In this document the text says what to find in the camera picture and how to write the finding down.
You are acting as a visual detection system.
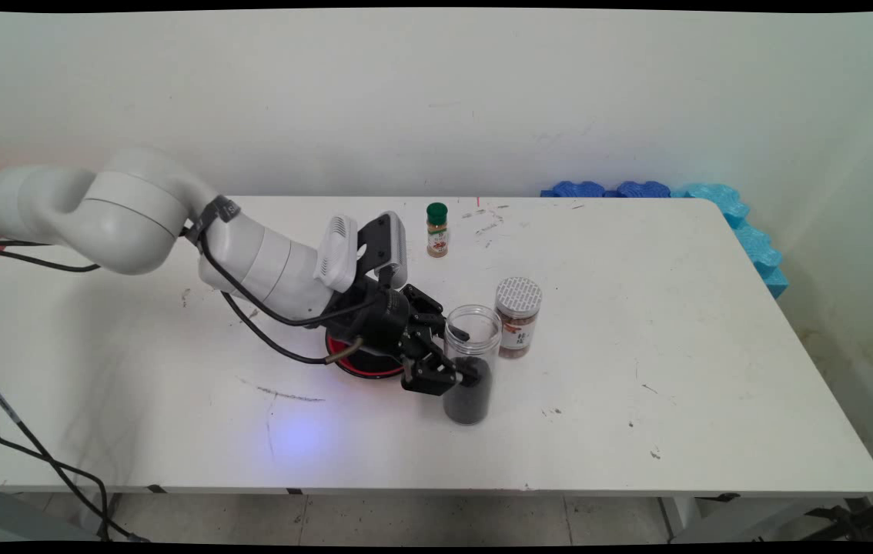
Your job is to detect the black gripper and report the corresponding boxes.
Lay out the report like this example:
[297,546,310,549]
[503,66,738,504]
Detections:
[324,278,484,398]

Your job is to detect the clear jar with black seeds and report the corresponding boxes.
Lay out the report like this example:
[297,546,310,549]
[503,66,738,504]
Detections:
[443,305,503,426]

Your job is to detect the red bowl with black rim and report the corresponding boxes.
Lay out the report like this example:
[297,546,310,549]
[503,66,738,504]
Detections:
[325,331,408,380]

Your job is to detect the spice jar white patterned lid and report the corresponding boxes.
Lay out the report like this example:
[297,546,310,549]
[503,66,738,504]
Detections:
[494,277,544,359]

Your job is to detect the small spice bottle green cap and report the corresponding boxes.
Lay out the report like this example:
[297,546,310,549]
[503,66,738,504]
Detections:
[426,202,450,259]

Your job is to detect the dark blue foam mat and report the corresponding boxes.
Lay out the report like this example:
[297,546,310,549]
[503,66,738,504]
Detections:
[616,181,672,199]
[543,181,607,199]

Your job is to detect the light blue foam mat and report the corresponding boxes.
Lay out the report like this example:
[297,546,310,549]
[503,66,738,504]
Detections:
[674,183,790,299]

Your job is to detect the black stand legs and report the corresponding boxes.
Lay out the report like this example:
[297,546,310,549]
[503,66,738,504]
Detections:
[798,489,873,543]

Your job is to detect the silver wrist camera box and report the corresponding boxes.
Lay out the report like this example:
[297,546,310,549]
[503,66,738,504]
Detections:
[360,212,409,289]

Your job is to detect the black camera cable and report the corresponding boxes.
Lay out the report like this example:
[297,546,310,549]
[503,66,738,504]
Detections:
[0,223,395,328]

